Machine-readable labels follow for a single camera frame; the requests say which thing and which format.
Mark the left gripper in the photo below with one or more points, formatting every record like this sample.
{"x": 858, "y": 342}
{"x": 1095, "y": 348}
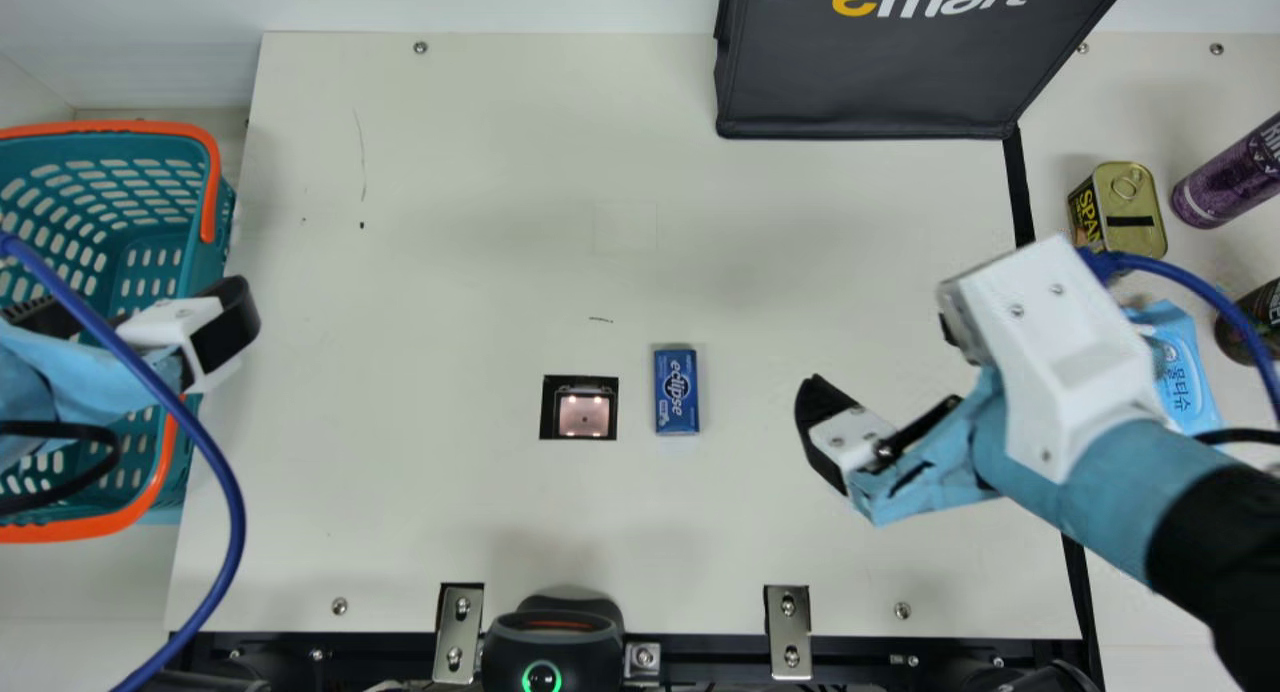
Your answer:
{"x": 60, "y": 382}

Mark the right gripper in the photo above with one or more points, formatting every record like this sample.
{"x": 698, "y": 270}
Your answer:
{"x": 1100, "y": 492}

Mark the teal shopping basket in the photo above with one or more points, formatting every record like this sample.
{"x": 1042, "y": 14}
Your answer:
{"x": 90, "y": 148}

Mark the rectangular gold tin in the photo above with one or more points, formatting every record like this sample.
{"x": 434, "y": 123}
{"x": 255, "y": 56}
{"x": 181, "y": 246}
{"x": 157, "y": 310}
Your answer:
{"x": 1125, "y": 207}

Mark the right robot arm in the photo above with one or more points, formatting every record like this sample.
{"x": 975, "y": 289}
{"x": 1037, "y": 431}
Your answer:
{"x": 1230, "y": 572}

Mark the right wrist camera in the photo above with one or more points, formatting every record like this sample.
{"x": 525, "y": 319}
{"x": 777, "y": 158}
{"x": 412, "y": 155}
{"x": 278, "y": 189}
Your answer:
{"x": 1050, "y": 342}

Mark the purple can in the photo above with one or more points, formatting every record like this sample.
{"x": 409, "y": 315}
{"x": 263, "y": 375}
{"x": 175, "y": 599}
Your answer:
{"x": 1230, "y": 177}

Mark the small blue box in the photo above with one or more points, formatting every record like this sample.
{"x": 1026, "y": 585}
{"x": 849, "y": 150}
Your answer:
{"x": 676, "y": 392}

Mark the dark grey bag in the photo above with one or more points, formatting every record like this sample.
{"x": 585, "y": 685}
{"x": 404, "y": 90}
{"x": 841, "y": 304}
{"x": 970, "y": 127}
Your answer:
{"x": 900, "y": 72}

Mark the dark coffee bottle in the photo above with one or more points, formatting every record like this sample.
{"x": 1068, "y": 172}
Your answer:
{"x": 1265, "y": 312}

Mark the black strip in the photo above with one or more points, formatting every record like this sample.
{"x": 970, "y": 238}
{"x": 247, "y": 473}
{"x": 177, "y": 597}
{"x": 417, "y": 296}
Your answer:
{"x": 1018, "y": 192}

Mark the blue wet wipes pack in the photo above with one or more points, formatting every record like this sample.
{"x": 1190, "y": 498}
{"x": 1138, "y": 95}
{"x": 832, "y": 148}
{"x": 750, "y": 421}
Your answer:
{"x": 1185, "y": 382}

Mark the black device with green light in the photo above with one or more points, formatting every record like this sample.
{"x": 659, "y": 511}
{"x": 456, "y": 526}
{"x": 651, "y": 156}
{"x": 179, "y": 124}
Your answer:
{"x": 550, "y": 642}

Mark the small square scanner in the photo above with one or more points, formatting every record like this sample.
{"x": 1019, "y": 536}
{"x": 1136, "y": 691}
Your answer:
{"x": 583, "y": 415}

